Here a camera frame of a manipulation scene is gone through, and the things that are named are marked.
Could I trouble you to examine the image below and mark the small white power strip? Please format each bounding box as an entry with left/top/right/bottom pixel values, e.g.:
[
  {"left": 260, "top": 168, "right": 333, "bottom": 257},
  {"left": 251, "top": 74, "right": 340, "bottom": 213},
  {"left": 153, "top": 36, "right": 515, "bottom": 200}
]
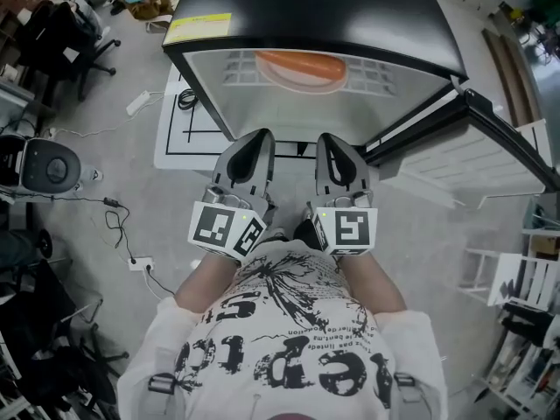
[{"left": 127, "top": 255, "right": 156, "bottom": 272}]

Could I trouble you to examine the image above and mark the black office chair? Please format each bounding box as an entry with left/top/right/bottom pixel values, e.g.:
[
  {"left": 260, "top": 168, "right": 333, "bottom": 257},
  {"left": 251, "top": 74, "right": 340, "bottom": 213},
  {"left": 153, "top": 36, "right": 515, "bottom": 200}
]
[
  {"left": 20, "top": 0, "right": 123, "bottom": 102},
  {"left": 0, "top": 255, "right": 131, "bottom": 411}
]

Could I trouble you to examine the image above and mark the white printed T-shirt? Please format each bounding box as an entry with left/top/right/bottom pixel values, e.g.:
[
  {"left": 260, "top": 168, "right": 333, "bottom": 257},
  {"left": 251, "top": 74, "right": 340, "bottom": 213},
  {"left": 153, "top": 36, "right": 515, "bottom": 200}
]
[{"left": 116, "top": 238, "right": 451, "bottom": 420}]

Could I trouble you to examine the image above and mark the black power cable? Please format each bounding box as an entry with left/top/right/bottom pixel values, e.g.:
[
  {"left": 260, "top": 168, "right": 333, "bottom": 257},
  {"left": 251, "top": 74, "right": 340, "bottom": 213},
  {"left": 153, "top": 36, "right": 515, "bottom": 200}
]
[{"left": 146, "top": 267, "right": 177, "bottom": 298}]

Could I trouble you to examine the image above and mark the green plant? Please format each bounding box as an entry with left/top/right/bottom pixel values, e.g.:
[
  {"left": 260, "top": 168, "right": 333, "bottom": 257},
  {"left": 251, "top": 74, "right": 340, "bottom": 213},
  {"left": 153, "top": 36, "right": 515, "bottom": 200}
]
[{"left": 510, "top": 0, "right": 560, "bottom": 61}]

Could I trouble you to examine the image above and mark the person's right forearm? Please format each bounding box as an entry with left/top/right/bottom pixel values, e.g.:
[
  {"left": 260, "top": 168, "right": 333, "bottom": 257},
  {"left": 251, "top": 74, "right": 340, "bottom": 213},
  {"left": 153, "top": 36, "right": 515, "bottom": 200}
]
[{"left": 335, "top": 251, "right": 409, "bottom": 315}]

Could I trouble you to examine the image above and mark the coiled black cable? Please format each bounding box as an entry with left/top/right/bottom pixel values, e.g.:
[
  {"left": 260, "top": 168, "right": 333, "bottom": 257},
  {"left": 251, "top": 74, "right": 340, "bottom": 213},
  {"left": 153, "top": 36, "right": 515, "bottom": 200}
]
[{"left": 174, "top": 87, "right": 199, "bottom": 111}]

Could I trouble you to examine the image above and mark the white chair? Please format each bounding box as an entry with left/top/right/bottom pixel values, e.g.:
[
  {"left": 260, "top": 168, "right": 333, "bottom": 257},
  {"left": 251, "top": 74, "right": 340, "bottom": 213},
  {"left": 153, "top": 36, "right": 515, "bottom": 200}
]
[{"left": 457, "top": 250, "right": 560, "bottom": 313}]

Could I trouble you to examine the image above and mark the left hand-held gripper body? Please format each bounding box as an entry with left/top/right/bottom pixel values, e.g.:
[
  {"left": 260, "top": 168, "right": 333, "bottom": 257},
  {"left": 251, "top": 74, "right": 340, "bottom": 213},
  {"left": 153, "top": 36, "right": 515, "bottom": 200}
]
[{"left": 187, "top": 184, "right": 269, "bottom": 263}]

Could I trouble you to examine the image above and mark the black white round appliance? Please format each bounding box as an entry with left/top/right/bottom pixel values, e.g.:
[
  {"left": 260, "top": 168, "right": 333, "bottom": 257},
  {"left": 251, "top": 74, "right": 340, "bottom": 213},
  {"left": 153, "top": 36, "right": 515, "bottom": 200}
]
[{"left": 0, "top": 133, "right": 83, "bottom": 194}]

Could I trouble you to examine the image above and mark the grey harness strap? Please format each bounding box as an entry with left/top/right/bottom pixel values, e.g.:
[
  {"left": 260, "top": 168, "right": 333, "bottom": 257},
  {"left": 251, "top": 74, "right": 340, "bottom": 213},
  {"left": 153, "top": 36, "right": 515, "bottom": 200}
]
[
  {"left": 147, "top": 372, "right": 177, "bottom": 410},
  {"left": 392, "top": 372, "right": 424, "bottom": 405}
]

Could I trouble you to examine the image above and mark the white table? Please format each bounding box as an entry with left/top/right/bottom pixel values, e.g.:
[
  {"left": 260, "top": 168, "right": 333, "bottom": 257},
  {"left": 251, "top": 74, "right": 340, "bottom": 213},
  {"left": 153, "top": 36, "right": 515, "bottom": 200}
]
[{"left": 152, "top": 66, "right": 382, "bottom": 179}]

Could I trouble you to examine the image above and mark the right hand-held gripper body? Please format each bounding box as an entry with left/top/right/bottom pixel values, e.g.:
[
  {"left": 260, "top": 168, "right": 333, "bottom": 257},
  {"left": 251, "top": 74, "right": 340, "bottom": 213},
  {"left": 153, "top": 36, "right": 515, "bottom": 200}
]
[{"left": 305, "top": 189, "right": 379, "bottom": 257}]

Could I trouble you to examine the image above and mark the black mini fridge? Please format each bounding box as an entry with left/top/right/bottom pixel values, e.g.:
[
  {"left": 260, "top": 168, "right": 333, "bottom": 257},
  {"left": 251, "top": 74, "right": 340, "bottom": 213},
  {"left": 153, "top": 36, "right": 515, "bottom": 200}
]
[{"left": 161, "top": 0, "right": 560, "bottom": 212}]

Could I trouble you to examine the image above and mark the white round plate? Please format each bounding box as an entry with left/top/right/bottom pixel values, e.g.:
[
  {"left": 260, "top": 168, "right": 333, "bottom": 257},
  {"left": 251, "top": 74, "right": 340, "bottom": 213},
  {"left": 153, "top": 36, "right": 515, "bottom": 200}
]
[{"left": 255, "top": 52, "right": 347, "bottom": 95}]

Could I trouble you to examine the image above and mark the long white power strip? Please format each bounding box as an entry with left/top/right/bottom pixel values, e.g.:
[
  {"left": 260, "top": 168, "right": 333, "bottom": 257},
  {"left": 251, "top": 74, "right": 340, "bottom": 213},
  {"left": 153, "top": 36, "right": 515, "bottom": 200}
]
[{"left": 125, "top": 89, "right": 153, "bottom": 117}]

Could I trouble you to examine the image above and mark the orange carrot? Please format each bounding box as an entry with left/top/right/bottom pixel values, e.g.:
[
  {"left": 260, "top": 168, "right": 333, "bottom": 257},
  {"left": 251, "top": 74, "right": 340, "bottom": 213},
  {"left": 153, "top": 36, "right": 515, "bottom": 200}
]
[{"left": 253, "top": 49, "right": 347, "bottom": 81}]

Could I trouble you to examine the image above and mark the black cable with adapter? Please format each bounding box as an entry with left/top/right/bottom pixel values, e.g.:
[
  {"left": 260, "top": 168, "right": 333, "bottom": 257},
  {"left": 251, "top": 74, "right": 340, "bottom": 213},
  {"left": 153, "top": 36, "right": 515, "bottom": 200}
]
[{"left": 103, "top": 196, "right": 133, "bottom": 260}]

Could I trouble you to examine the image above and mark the white bookshelf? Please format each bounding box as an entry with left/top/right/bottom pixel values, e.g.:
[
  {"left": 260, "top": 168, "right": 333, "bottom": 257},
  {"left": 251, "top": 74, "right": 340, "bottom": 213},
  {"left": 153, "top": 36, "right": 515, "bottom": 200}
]
[{"left": 475, "top": 315, "right": 560, "bottom": 420}]

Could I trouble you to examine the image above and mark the person's right leg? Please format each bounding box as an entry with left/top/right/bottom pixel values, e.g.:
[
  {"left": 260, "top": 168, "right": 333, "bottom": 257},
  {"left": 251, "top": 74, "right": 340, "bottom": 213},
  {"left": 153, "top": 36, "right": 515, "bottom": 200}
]
[{"left": 291, "top": 216, "right": 324, "bottom": 252}]

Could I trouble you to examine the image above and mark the person's left forearm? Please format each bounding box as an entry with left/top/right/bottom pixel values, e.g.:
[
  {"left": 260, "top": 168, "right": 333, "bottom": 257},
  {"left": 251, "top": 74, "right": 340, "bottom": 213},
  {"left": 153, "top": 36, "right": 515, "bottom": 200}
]
[{"left": 173, "top": 247, "right": 241, "bottom": 313}]

